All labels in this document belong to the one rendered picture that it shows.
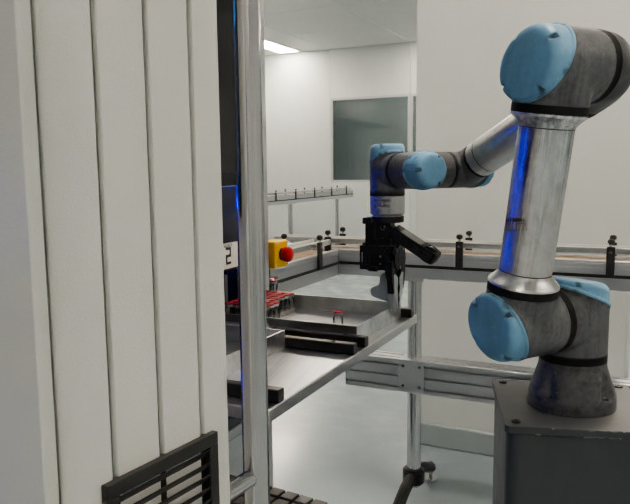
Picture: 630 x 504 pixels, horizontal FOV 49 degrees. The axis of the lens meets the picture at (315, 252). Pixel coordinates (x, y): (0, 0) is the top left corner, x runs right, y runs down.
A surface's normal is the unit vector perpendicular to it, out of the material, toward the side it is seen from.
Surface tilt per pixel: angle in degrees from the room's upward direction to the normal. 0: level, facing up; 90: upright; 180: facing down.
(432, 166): 90
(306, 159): 90
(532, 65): 83
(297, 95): 90
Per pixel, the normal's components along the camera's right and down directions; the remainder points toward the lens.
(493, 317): -0.88, 0.19
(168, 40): 0.85, 0.05
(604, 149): -0.44, 0.11
